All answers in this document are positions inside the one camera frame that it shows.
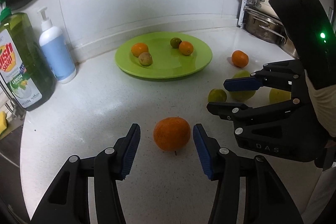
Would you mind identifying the green apple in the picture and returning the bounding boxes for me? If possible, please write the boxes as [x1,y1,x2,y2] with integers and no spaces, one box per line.
[229,70,256,102]

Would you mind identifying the orange tangerine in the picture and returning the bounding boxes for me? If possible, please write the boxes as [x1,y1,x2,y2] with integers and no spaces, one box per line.
[153,117,191,155]
[131,43,149,57]
[179,41,194,56]
[231,50,249,68]

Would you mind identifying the small green tomato back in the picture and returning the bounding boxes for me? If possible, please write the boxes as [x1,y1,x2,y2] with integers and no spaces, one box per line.
[170,38,182,49]

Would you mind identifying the brown kiwi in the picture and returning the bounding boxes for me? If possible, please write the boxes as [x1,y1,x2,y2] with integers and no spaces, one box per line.
[138,52,153,67]

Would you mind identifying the kitchen sink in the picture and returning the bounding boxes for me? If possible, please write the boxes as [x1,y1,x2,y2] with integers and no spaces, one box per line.
[1,124,23,168]

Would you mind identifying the metal pot rack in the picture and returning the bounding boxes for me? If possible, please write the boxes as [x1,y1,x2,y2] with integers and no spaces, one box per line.
[238,0,249,28]

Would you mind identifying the green plate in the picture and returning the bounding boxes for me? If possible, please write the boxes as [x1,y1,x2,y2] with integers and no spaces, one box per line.
[114,32,213,80]

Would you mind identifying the yellow sponge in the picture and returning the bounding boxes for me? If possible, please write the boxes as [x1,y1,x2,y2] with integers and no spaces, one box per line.
[0,111,7,134]

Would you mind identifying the chrome faucet small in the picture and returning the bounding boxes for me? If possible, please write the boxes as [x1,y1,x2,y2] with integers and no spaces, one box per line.
[0,79,27,119]

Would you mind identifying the green dish soap bottle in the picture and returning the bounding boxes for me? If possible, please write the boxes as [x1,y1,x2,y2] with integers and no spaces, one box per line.
[1,0,56,111]

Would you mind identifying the blue white pump bottle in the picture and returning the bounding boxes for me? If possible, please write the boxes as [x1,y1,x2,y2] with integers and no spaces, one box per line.
[38,7,76,84]

